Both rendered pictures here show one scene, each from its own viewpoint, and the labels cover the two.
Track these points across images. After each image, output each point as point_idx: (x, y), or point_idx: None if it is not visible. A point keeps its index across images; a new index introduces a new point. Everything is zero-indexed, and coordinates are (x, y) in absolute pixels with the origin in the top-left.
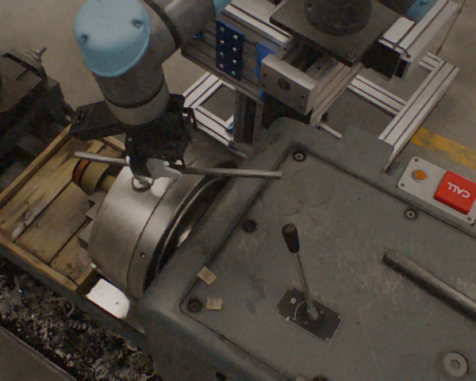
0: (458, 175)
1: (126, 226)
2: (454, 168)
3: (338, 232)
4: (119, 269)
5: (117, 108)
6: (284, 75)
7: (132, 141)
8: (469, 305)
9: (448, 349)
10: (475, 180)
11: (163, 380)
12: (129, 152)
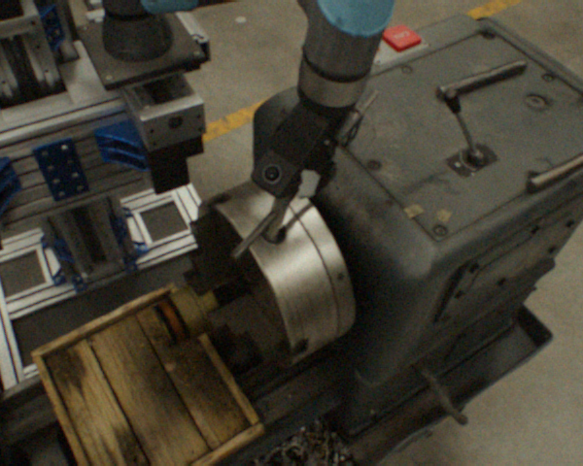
0: (216, 148)
1: (308, 274)
2: (209, 147)
3: (405, 114)
4: (328, 317)
5: (360, 82)
6: (172, 112)
7: (330, 141)
8: (500, 70)
9: (524, 99)
10: (228, 140)
11: (358, 408)
12: (332, 153)
